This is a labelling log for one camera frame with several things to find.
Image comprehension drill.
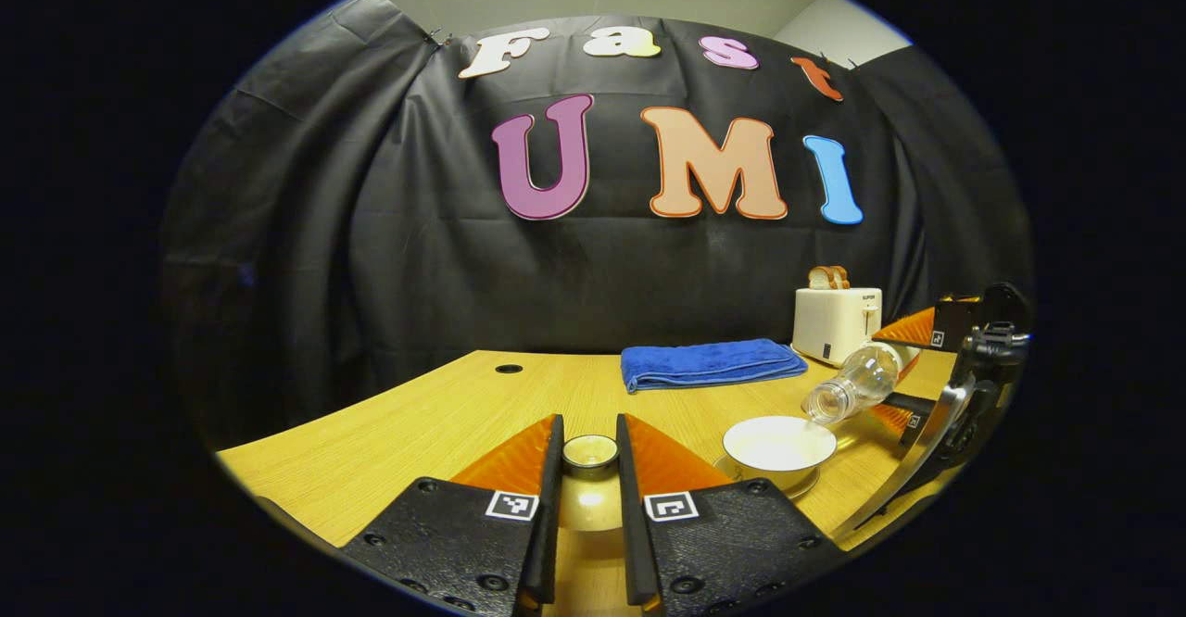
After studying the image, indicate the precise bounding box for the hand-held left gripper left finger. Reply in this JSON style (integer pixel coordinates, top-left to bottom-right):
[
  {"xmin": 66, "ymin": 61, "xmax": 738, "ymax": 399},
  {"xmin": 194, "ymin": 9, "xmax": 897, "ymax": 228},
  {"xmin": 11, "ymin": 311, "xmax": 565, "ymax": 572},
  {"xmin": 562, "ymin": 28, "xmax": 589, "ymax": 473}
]
[{"xmin": 338, "ymin": 413, "xmax": 565, "ymax": 616}]

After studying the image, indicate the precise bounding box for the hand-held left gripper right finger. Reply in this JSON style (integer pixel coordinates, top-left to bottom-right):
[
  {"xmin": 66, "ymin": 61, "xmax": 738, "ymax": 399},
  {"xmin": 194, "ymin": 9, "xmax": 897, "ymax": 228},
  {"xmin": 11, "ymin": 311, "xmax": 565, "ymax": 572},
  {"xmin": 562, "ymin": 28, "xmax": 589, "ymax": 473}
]
[{"xmin": 616, "ymin": 413, "xmax": 849, "ymax": 616}]

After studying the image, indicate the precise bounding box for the cream teacup lid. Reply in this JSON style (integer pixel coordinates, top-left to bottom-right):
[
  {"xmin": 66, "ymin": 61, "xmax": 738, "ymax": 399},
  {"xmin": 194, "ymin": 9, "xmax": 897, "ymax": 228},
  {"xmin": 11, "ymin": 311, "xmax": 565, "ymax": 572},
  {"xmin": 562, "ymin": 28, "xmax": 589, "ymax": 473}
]
[{"xmin": 556, "ymin": 434, "xmax": 624, "ymax": 533}]

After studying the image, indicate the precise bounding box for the clear water bottle orange label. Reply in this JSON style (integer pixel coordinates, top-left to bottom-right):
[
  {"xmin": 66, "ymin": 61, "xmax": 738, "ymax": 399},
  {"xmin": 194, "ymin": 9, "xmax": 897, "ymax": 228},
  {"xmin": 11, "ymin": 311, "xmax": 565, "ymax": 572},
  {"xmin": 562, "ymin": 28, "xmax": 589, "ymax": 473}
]
[{"xmin": 802, "ymin": 342, "xmax": 904, "ymax": 426}]

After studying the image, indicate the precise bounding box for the cream teacup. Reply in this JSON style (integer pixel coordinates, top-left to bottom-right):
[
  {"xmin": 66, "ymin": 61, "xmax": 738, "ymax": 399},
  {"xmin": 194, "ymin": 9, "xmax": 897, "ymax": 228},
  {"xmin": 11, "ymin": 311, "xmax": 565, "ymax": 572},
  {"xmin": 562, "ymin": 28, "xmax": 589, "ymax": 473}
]
[{"xmin": 722, "ymin": 415, "xmax": 838, "ymax": 491}]

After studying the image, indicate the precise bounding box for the cream toaster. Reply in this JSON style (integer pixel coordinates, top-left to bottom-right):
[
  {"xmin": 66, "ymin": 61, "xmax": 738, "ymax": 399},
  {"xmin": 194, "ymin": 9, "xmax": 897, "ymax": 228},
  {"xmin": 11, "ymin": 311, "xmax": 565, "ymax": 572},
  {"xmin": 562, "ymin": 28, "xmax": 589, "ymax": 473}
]
[{"xmin": 791, "ymin": 287, "xmax": 883, "ymax": 368}]

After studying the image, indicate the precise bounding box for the blue folded towel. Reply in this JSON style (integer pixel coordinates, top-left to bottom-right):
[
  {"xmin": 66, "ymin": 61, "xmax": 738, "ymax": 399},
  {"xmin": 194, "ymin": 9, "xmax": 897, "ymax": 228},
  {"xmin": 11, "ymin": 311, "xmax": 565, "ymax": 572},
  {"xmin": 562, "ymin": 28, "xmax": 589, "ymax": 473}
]
[{"xmin": 620, "ymin": 338, "xmax": 809, "ymax": 394}]

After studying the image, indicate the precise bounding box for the black backdrop cloth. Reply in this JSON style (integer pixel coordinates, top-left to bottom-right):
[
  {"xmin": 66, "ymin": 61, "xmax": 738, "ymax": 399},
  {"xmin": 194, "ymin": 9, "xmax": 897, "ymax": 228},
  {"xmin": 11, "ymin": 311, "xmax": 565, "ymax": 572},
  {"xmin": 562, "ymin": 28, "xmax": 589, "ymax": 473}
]
[{"xmin": 158, "ymin": 0, "xmax": 1034, "ymax": 451}]

